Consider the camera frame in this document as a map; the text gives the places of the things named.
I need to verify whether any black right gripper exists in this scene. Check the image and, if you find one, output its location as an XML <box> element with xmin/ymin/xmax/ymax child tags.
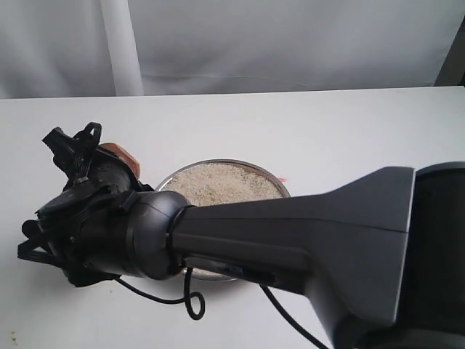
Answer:
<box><xmin>34</xmin><ymin>145</ymin><xmax>153</xmax><ymax>287</ymax></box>

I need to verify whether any brown wooden cup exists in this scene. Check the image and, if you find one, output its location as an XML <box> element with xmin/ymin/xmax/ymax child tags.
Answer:
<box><xmin>100</xmin><ymin>143</ymin><xmax>140</xmax><ymax>179</ymax></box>

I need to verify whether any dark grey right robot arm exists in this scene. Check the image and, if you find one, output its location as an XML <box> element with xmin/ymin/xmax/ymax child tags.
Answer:
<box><xmin>37</xmin><ymin>161</ymin><xmax>464</xmax><ymax>348</ymax></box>

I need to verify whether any white backdrop curtain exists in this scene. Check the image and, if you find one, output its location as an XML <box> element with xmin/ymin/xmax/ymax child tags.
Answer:
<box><xmin>1</xmin><ymin>1</ymin><xmax>464</xmax><ymax>98</ymax></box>

